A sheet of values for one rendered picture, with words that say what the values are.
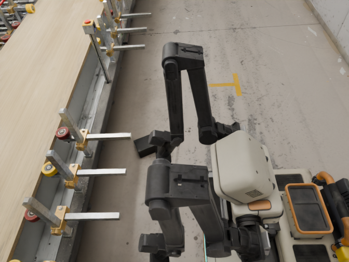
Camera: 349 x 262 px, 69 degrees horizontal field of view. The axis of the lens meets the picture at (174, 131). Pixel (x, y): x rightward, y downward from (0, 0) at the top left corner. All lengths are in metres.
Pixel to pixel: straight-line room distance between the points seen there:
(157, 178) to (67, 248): 1.10
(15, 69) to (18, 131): 0.70
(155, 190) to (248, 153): 0.42
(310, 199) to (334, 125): 1.72
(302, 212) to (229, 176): 0.58
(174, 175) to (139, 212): 1.76
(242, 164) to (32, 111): 1.49
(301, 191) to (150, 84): 2.29
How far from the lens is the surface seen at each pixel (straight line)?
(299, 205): 1.34
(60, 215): 1.46
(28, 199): 1.21
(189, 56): 0.78
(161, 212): 0.51
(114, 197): 2.37
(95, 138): 1.65
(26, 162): 1.66
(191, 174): 0.52
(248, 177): 0.79
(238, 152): 0.84
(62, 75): 2.13
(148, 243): 0.89
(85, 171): 1.53
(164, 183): 0.50
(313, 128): 2.90
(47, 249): 1.70
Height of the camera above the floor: 2.07
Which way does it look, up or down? 51 degrees down
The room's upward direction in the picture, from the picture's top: 7 degrees counter-clockwise
